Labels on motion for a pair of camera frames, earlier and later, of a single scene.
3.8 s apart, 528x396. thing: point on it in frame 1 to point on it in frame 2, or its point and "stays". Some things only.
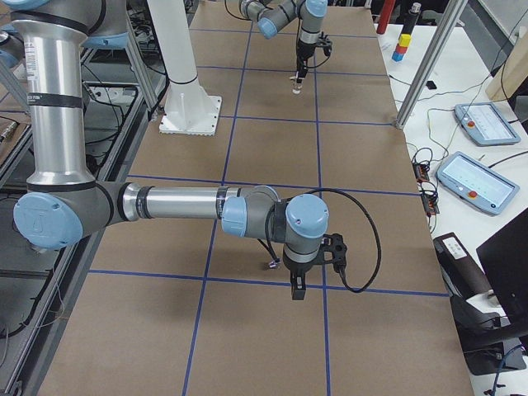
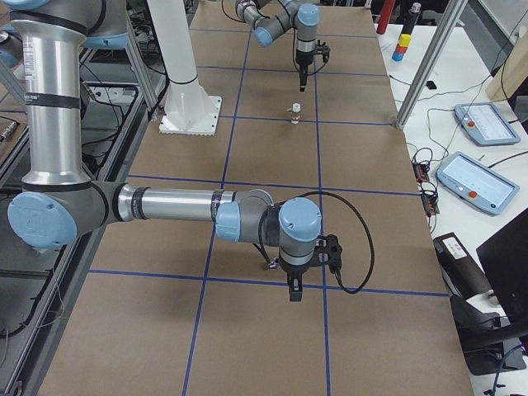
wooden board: x=514 y=71 stays
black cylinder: x=413 y=12 stays
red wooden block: x=401 y=49 stays
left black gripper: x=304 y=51 to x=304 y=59
